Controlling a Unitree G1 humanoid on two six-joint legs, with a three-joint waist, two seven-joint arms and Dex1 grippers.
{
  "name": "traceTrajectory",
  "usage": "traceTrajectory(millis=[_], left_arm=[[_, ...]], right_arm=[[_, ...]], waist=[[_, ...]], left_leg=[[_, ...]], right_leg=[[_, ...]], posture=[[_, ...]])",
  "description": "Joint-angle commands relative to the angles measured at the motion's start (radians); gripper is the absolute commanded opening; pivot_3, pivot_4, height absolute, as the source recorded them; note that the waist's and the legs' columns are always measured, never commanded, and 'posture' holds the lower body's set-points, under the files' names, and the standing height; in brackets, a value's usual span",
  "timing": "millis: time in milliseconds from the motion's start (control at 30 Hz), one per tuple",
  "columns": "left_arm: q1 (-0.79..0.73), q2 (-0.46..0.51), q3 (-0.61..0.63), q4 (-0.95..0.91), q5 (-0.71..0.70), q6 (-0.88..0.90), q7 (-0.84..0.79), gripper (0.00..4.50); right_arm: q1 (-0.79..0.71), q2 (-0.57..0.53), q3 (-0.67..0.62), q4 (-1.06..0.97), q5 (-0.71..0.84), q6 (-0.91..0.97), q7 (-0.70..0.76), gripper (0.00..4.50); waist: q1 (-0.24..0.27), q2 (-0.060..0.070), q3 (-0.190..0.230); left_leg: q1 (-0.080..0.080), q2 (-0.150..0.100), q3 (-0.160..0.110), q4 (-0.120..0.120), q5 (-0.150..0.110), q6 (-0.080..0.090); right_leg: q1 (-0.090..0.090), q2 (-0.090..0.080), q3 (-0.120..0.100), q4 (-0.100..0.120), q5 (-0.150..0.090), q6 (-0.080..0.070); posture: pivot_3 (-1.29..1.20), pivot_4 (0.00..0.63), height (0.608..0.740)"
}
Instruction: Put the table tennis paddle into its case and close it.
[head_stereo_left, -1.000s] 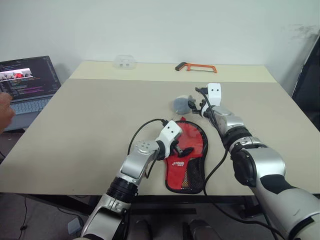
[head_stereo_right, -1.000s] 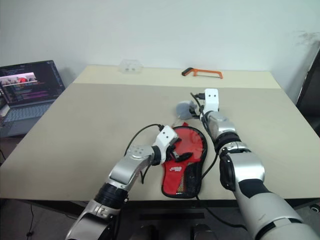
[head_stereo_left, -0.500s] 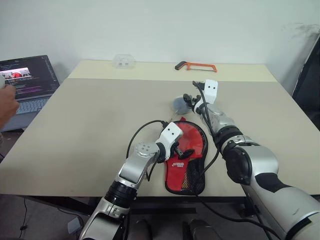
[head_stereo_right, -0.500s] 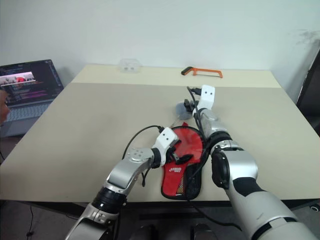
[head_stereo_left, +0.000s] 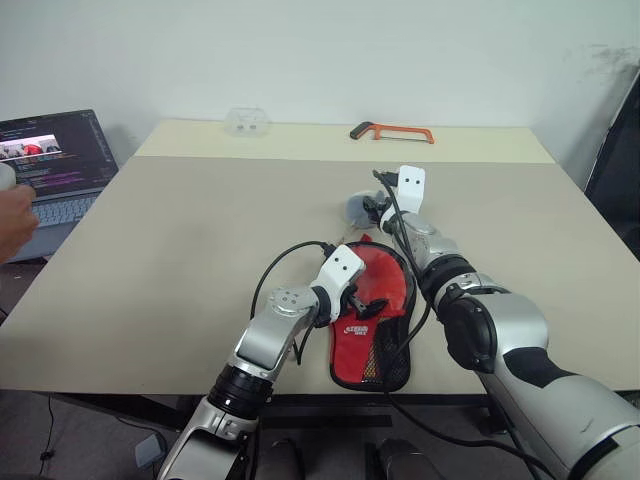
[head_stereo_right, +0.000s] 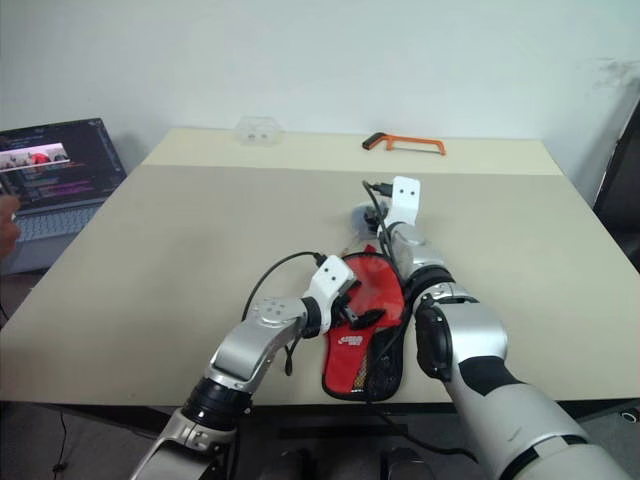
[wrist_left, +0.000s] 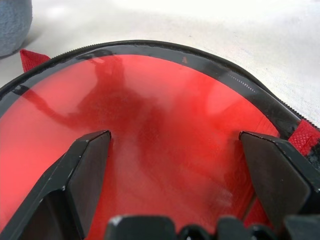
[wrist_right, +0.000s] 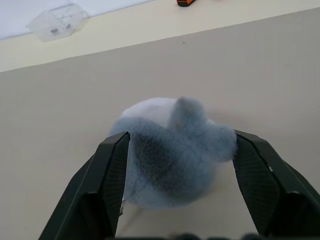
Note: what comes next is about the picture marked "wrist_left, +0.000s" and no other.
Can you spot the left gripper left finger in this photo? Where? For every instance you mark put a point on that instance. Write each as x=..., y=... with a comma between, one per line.
x=62, y=190

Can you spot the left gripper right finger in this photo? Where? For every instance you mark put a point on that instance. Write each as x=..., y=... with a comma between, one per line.
x=280, y=180

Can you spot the black clear paddle case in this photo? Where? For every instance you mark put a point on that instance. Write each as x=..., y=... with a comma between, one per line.
x=225, y=67

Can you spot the red table tennis paddle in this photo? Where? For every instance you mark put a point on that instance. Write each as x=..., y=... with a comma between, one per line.
x=162, y=87

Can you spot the grey textured round object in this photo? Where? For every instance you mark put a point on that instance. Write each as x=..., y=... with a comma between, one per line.
x=12, y=25

